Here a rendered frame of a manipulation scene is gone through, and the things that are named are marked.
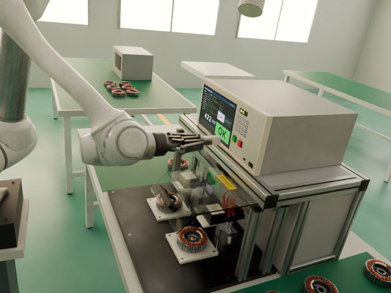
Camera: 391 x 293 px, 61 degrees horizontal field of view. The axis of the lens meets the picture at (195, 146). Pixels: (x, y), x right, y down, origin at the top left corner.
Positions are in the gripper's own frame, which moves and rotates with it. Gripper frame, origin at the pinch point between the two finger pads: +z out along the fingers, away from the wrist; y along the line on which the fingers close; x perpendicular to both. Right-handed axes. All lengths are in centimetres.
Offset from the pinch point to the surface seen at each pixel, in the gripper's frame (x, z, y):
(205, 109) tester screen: 2.2, 9.4, -24.2
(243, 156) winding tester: -3.3, 9.5, 6.9
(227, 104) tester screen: 9.4, 9.5, -8.4
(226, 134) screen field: -0.6, 9.4, -5.4
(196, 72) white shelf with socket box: 1, 37, -92
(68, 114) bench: -47, -31, -153
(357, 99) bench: -45, 286, -169
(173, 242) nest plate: -40.0, -10.0, 1.7
